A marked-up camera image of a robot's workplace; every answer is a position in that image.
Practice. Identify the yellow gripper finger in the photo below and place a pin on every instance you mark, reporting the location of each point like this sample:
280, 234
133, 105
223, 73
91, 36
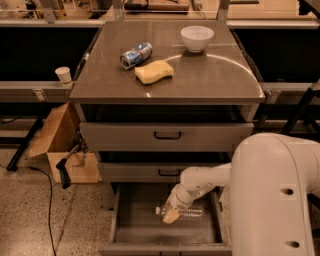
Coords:
170, 215

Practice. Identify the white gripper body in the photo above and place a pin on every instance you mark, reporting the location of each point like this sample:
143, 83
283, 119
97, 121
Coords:
175, 199

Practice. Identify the clear plastic water bottle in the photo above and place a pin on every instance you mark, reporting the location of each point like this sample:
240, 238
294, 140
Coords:
189, 214

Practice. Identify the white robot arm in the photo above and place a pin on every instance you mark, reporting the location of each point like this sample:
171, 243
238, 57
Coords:
270, 176

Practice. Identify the grey open bottom drawer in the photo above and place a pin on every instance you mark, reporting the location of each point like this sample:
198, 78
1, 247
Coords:
136, 229

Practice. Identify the grey middle drawer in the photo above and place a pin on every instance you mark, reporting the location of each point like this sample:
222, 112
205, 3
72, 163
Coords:
164, 173

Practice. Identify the grey top drawer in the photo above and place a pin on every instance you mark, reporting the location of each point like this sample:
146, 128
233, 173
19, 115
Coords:
164, 137

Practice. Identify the grey drawer cabinet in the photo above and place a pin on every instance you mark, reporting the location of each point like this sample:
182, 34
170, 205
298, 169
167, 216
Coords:
214, 86

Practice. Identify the yellow sponge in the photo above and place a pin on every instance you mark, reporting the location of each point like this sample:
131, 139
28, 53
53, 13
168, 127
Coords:
153, 72

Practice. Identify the cardboard box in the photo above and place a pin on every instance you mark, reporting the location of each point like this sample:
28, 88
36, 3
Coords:
56, 138

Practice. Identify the crushed blue soda can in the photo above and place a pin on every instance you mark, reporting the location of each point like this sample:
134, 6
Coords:
136, 55

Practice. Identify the white bowl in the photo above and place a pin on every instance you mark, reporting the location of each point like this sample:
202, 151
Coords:
196, 38

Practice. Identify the white paper cup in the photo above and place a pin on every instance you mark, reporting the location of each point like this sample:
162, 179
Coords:
64, 75

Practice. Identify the black handled tool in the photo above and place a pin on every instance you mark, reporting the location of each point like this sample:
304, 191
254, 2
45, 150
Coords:
61, 167

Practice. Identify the grey workbench rail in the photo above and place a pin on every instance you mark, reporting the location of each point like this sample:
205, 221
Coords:
34, 91

